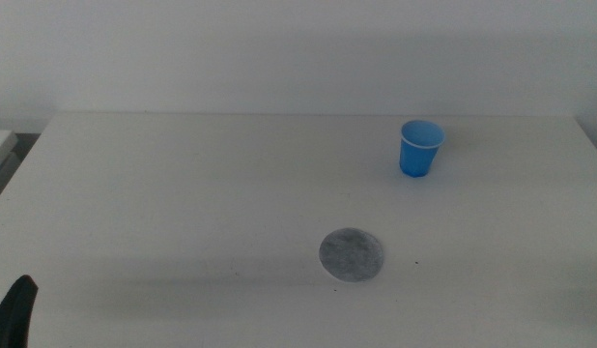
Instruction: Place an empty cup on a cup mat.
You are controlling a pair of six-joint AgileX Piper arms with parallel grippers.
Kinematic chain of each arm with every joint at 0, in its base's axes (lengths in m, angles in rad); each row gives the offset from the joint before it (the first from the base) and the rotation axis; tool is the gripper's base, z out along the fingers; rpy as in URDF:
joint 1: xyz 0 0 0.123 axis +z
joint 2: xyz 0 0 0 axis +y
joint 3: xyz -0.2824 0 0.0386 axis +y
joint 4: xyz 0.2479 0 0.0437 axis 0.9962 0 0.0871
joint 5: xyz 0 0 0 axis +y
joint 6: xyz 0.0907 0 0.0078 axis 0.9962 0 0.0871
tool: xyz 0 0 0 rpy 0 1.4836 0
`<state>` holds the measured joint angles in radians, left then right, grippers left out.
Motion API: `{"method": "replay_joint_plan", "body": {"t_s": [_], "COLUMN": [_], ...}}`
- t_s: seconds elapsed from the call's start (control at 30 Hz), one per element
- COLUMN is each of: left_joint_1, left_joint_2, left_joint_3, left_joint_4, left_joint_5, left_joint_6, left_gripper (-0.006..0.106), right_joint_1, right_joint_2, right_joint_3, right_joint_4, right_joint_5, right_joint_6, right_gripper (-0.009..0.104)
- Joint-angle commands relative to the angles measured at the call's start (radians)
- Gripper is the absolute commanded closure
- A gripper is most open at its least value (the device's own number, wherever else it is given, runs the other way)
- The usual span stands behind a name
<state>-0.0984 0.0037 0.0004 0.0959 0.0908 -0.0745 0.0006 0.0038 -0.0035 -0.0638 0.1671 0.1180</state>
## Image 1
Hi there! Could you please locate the round grey cup mat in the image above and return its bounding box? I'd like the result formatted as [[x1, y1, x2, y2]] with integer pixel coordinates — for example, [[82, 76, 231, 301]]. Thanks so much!
[[318, 227, 385, 284]]

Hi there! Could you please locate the blue plastic cup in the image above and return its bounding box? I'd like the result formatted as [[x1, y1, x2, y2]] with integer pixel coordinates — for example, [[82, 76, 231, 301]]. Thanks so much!
[[399, 119, 447, 179]]

